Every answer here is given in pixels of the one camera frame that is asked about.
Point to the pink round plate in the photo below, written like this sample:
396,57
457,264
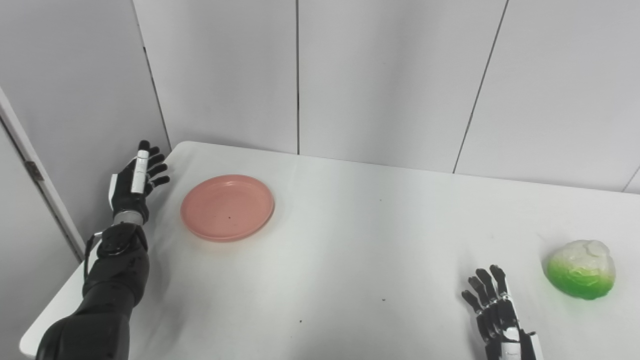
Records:
227,207

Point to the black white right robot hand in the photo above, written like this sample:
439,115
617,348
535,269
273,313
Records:
502,330

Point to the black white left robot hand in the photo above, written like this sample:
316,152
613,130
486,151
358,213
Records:
131,187

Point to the green white toy cabbage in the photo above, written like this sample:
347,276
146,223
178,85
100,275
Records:
580,272

